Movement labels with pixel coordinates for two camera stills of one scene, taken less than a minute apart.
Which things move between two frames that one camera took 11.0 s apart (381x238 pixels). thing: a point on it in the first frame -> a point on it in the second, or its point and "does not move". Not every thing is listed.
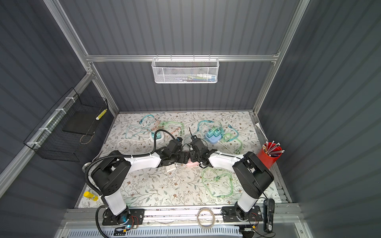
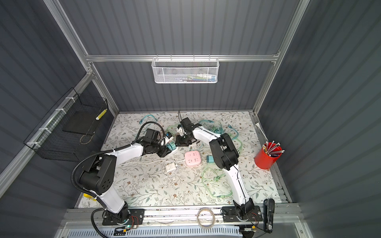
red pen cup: x=270 y=152 does not move
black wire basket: x=59 y=137 does not move
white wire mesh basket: x=185 y=70 does not move
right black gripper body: x=194 y=156 -> x=184 y=141
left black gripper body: x=181 y=158 -> x=160 y=151
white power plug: x=170 y=167 does not move
